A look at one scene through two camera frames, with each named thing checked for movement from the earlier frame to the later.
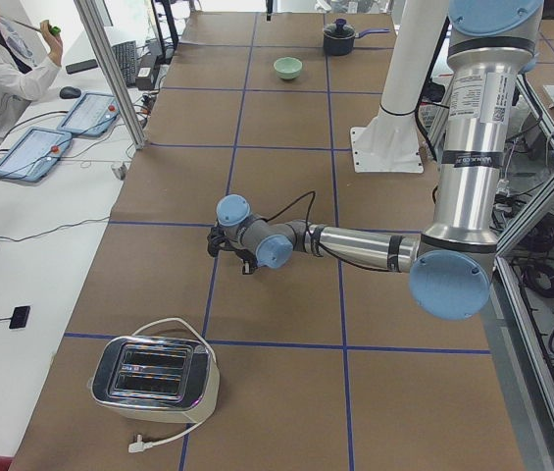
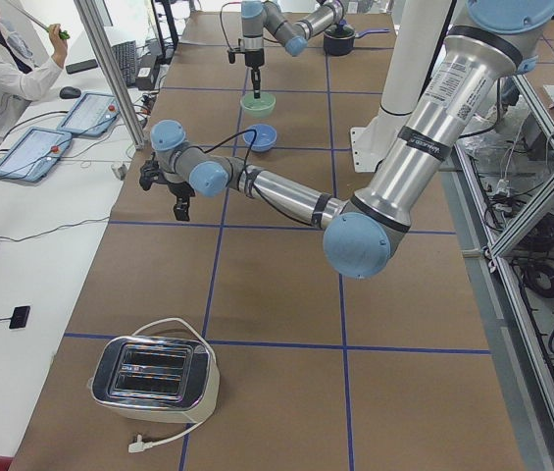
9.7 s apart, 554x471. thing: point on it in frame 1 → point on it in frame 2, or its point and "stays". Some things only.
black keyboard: (125, 55) stays
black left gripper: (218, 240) → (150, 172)
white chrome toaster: (155, 379) stays
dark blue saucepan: (338, 37) stays
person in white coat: (1, 73) stays
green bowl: (287, 68) → (257, 107)
